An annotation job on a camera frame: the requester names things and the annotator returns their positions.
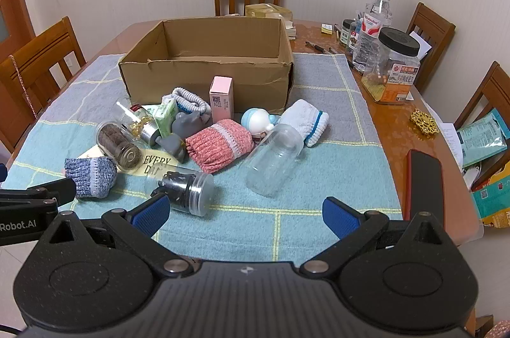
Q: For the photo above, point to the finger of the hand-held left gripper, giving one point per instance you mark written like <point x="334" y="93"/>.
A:
<point x="48" y="190"/>

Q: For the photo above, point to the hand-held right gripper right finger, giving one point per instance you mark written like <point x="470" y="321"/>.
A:
<point x="338" y="216"/>

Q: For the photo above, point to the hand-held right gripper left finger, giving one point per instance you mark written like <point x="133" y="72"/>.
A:
<point x="153" y="212"/>

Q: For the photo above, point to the clear jar of black contents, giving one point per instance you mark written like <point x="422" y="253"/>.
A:
<point x="187" y="188"/>

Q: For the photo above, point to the blue knit sock roll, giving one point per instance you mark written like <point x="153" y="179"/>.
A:
<point x="89" y="176"/>

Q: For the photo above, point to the clear jar of brown contents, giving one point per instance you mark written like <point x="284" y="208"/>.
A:
<point x="115" y="147"/>

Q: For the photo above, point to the clear plastic jar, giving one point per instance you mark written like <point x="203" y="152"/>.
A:
<point x="275" y="158"/>

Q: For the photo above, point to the clear bottle of gold capsules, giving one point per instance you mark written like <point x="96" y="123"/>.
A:
<point x="145" y="127"/>

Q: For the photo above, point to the pink knit sock roll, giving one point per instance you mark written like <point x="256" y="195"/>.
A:
<point x="219" y="145"/>

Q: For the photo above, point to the grey sock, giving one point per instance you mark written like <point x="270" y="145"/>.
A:
<point x="187" y="123"/>

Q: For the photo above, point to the green carton box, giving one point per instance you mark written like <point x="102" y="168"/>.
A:
<point x="165" y="117"/>

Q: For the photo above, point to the white terry sock roll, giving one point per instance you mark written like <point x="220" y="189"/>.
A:
<point x="305" y="119"/>

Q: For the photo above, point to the white ribbed sock roll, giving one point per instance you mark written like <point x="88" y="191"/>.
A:
<point x="191" y="99"/>

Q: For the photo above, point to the blue and white doll figure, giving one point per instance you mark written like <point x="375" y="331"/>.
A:
<point x="255" y="121"/>

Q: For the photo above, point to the pink carton box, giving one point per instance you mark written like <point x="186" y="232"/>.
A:
<point x="221" y="99"/>

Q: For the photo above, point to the brown cardboard box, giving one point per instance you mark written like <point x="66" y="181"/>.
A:
<point x="199" y="83"/>

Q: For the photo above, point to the cream printed card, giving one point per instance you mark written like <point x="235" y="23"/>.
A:
<point x="153" y="158"/>

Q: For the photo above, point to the black case with red edge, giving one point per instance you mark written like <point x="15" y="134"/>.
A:
<point x="424" y="182"/>

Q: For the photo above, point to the gold ornament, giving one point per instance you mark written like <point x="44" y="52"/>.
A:
<point x="423" y="123"/>

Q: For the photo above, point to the loose white papers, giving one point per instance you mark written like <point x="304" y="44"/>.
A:
<point x="450" y="139"/>

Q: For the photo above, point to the large plastic jar black lid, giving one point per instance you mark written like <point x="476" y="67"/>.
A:
<point x="394" y="79"/>

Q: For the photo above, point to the orange and teal carton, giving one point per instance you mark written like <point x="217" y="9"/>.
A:
<point x="492" y="198"/>

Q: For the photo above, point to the teal foil packet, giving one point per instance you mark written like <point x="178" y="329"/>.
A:
<point x="478" y="135"/>

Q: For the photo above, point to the dark pen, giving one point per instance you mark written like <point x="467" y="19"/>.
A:
<point x="332" y="51"/>
<point x="314" y="46"/>

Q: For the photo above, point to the small bottle with blue lid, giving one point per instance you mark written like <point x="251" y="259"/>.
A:
<point x="354" y="39"/>

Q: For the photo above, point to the green jar with black lid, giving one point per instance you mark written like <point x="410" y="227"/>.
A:
<point x="346" y="31"/>

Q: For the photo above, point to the small yellow box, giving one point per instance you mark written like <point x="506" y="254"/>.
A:
<point x="326" y="29"/>

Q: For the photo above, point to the clear water bottle red label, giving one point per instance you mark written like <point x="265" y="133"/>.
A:
<point x="372" y="27"/>

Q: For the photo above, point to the white paper sheet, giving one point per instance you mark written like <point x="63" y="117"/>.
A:
<point x="422" y="43"/>

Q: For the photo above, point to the reddish patterned cloth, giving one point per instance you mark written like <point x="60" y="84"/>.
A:
<point x="500" y="328"/>

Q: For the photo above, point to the gold tissue pack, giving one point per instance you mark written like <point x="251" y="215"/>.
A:
<point x="267" y="11"/>

